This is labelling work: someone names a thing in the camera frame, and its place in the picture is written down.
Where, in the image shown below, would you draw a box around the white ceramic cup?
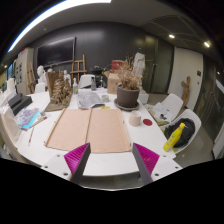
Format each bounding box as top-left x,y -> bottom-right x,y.
129,111 -> 141,127

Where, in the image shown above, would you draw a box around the white chair behind table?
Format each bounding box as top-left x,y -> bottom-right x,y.
79,74 -> 94,89

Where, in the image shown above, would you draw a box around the white chair with papers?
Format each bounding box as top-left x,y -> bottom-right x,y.
146,93 -> 183,126

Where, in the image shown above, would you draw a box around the white chair with backpack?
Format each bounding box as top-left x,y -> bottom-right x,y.
161,109 -> 201,154

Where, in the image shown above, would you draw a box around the white bust sculpture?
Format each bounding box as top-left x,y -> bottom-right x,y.
37,65 -> 46,83

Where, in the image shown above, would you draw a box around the green spray bottle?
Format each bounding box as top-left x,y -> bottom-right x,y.
73,78 -> 78,94

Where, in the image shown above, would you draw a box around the colourful book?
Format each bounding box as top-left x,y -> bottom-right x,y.
15,108 -> 40,129

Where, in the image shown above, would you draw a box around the black wall screen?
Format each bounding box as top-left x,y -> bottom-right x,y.
37,37 -> 75,66

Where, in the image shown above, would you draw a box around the black backpack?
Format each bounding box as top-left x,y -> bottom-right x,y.
163,117 -> 196,148

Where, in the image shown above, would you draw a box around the dried plant in grey pot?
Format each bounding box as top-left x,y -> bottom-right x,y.
116,56 -> 142,108

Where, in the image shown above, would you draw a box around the open magazine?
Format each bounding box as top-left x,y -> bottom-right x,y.
78,91 -> 104,109

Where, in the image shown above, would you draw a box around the small white tape roll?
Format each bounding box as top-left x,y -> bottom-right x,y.
102,95 -> 109,102

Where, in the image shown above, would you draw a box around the yellow water bottle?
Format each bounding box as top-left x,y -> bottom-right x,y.
163,123 -> 185,152

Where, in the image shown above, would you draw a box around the black box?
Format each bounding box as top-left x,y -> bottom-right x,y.
9,93 -> 32,115

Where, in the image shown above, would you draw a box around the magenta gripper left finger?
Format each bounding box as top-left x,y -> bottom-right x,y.
64,143 -> 91,184

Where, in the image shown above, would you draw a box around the wooden figure statue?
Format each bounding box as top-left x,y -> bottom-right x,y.
181,76 -> 191,108

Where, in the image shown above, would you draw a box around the grey glass bottle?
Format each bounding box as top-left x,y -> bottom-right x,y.
91,77 -> 97,91

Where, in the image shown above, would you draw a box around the red pencil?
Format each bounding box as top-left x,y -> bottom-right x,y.
28,127 -> 35,146

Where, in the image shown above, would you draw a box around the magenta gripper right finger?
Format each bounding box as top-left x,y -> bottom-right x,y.
132,143 -> 159,185

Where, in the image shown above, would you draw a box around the wooden carved sculpture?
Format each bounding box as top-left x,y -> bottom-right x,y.
45,72 -> 72,112

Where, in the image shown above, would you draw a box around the red round coaster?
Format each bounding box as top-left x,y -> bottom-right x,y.
143,119 -> 152,126

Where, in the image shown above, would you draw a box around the cardboard box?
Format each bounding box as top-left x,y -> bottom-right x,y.
104,71 -> 121,94

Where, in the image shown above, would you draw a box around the white torso statue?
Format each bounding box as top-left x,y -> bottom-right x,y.
133,52 -> 145,85

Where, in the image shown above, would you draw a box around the wooden easel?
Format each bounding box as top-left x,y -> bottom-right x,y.
70,55 -> 87,80

